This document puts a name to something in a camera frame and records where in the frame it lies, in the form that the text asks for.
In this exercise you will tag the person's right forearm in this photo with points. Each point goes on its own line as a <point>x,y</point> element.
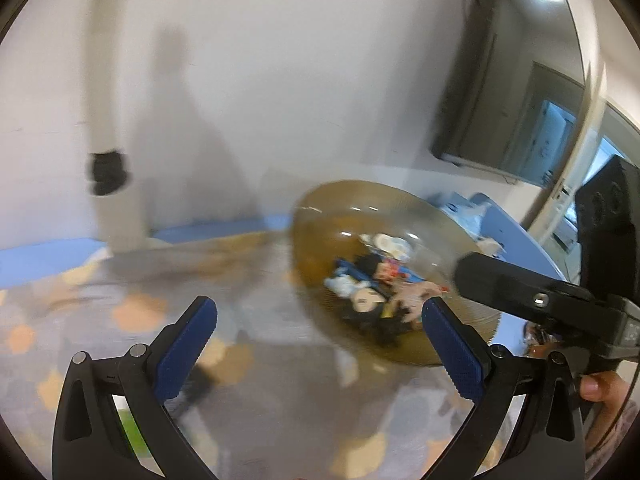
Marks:
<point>617,432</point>

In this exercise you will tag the wall television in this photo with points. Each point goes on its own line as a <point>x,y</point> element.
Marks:
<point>480,90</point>

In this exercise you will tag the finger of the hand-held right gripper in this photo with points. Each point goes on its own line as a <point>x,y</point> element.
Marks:
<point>520,287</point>

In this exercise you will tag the white vertical pipe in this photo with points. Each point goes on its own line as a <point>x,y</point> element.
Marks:
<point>112,85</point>

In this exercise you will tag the small white item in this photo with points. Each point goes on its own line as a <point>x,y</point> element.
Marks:
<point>389,245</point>

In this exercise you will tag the person's right hand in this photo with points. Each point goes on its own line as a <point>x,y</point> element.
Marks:
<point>600,389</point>

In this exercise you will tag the beige round item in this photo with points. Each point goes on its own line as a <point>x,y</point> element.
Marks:
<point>365,302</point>

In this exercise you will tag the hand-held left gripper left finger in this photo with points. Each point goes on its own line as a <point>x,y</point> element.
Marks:
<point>186,351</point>

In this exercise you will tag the small blue item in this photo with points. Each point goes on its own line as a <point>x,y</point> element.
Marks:
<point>346,267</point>

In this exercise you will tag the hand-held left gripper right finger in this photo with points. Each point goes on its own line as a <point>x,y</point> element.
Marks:
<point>452,355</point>

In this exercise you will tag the patterned grey tablecloth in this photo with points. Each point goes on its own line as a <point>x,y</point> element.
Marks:
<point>280,400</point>

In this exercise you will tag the amber glass bowl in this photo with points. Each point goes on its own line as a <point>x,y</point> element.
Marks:
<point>330,220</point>

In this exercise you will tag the black pipe clamp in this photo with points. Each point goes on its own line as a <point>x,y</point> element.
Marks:
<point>107,172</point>

